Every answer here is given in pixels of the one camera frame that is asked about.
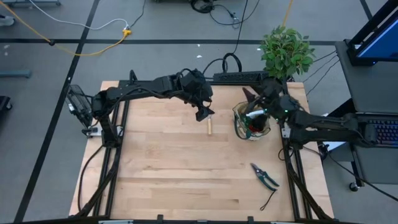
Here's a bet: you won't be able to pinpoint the thin black desk cable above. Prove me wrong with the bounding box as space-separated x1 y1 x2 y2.
306 59 340 96
303 55 339 83
312 49 338 63

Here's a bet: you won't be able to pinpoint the black looped floor cable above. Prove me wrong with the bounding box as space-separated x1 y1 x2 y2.
221 0 249 74

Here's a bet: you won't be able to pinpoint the black wire mesh basket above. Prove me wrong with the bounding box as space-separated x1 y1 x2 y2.
65 84 94 128

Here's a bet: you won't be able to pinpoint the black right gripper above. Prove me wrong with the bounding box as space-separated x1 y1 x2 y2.
242 81 292 121

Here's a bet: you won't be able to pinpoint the long yellow extension cable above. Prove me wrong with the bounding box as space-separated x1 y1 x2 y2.
0 1 132 57

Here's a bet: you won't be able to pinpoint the green pruning shears with strap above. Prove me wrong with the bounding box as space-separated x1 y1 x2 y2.
250 162 280 212

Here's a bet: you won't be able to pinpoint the short yellow cable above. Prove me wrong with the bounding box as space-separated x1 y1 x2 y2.
282 0 295 27

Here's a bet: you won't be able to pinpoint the black cable coil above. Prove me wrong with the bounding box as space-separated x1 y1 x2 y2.
190 0 241 29

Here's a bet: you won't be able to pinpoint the white cable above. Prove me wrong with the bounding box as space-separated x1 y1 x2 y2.
29 0 129 31

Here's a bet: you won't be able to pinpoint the black cable beside table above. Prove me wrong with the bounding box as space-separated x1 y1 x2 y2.
76 144 105 212

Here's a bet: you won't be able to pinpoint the black power strip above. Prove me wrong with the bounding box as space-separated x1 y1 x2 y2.
213 70 270 83

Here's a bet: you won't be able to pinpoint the black cable under desk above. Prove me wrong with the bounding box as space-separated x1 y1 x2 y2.
323 149 398 203

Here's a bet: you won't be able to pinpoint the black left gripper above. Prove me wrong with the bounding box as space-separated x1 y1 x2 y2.
178 68 215 123

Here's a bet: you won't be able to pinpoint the white paper sheet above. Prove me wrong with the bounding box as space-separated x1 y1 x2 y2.
320 141 346 152

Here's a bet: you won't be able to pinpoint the green potted plant black pot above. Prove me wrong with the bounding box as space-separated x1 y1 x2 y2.
259 25 315 91

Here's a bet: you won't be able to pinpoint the black computer keyboard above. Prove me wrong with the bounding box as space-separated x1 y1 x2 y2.
368 113 398 149

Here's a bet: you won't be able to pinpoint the thin black floor cable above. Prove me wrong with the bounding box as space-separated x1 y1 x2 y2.
129 0 147 29

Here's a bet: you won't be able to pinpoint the monitor with blue screen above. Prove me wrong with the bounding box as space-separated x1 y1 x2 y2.
346 0 398 67

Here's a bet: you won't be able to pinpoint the grey desk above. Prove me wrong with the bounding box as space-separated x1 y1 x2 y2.
335 40 398 184

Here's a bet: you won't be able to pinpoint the tan gardening bag green trim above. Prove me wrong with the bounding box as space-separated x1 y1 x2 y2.
232 101 271 141

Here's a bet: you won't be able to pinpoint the black metal table frame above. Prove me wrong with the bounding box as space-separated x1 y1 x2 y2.
74 70 335 223

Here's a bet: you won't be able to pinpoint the black chair base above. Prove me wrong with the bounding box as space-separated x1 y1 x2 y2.
0 95 13 112

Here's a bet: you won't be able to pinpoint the grey furniture foot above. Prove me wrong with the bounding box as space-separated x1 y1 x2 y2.
0 69 31 78

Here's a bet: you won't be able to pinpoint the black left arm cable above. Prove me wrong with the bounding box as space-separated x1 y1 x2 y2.
201 57 225 75

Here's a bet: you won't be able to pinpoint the grey furniture bar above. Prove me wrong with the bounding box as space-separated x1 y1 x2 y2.
2 0 62 7

